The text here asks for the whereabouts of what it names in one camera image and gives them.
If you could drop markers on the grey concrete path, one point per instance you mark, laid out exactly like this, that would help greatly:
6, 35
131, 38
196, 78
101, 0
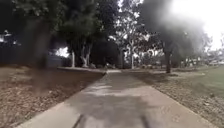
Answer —
116, 100

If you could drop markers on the dark fence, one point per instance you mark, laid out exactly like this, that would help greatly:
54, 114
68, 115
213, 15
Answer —
53, 61

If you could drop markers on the robot's own part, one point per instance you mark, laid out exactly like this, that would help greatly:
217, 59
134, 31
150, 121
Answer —
145, 122
78, 122

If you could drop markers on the leaf-littered bare ground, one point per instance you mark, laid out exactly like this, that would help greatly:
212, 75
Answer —
186, 91
30, 93

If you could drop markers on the green grass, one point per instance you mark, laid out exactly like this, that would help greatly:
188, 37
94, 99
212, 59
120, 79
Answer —
213, 80

